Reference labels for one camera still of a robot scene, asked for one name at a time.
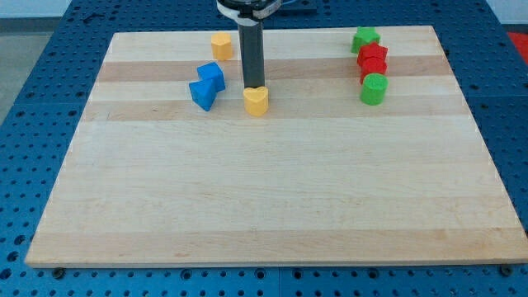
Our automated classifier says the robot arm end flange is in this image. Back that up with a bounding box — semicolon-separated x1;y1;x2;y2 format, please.
216;0;283;21

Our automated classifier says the blue triangle block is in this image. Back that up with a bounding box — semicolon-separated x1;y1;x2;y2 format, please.
189;79;217;111

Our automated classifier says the yellow heart block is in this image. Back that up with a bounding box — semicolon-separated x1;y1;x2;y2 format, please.
243;86;269;116

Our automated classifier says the wooden board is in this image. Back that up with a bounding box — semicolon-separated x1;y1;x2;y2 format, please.
26;26;527;268

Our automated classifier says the blue cube block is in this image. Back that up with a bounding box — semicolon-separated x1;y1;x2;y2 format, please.
197;62;225;92

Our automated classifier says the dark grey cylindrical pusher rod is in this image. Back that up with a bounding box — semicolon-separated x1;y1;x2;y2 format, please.
238;21;265;88

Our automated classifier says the yellow hexagon block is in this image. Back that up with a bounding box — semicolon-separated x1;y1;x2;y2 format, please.
210;32;233;61

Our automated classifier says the green cylinder block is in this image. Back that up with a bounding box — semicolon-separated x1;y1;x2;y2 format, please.
360;73;389;106

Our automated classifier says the red cylinder block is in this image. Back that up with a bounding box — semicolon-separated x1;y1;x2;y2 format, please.
360;58;388;84

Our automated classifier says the red star block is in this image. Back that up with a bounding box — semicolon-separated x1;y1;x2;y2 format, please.
356;41;389;66

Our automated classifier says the green star block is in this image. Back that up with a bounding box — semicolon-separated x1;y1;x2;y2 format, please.
351;26;380;54

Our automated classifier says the red object at right edge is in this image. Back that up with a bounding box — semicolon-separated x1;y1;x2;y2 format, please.
507;32;528;64

